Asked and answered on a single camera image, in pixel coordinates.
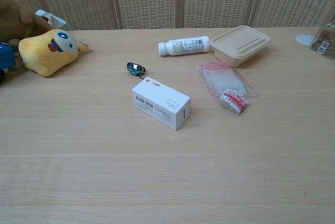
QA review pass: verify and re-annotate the white box red logo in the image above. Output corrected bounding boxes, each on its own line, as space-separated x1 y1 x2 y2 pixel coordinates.
131 76 191 131

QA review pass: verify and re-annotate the blue cookie box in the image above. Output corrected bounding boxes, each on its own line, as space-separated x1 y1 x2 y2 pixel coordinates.
0 41 17 74

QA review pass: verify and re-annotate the small black green gadget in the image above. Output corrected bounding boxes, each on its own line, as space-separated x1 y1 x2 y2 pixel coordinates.
123 61 148 81

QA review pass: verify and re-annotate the white plastic bottle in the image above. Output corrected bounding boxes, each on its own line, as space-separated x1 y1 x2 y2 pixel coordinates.
158 35 211 57

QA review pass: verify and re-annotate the red-striped zip bag pack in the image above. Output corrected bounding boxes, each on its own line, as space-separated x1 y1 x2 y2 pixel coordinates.
196 61 259 116

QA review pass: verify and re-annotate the beige lidded food container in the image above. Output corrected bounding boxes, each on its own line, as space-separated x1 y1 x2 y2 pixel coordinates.
209 25 272 68

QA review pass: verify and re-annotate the yellow emoji plush toy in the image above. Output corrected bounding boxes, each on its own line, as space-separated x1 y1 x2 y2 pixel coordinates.
18 28 90 78

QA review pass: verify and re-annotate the crumpled white wrapper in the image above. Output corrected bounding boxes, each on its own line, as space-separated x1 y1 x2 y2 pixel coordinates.
35 9 67 30

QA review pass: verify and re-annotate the white round lid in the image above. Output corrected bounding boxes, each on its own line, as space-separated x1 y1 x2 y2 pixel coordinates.
295 33 315 46

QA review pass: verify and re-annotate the brown plush bear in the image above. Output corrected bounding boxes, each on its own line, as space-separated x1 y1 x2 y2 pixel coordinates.
0 0 53 50

